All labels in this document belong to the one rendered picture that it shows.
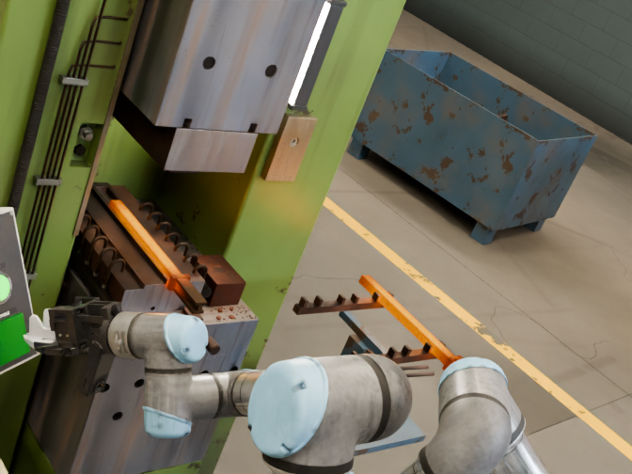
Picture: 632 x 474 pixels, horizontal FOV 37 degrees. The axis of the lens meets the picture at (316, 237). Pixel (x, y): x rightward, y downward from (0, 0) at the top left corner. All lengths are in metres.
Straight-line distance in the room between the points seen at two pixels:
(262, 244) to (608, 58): 7.81
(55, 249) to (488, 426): 1.02
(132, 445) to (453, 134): 3.79
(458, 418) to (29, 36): 1.01
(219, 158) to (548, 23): 8.52
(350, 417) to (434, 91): 4.67
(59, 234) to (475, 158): 3.86
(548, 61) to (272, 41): 8.48
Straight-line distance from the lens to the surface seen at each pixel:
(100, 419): 2.17
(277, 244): 2.40
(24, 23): 1.80
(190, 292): 2.03
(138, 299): 2.06
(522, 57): 10.44
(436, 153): 5.76
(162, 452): 2.36
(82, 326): 1.61
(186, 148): 1.89
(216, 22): 1.79
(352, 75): 2.25
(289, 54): 1.92
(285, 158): 2.22
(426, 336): 2.31
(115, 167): 2.46
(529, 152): 5.46
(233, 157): 1.97
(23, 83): 1.84
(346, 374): 1.18
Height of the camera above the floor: 2.05
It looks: 25 degrees down
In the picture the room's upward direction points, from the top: 22 degrees clockwise
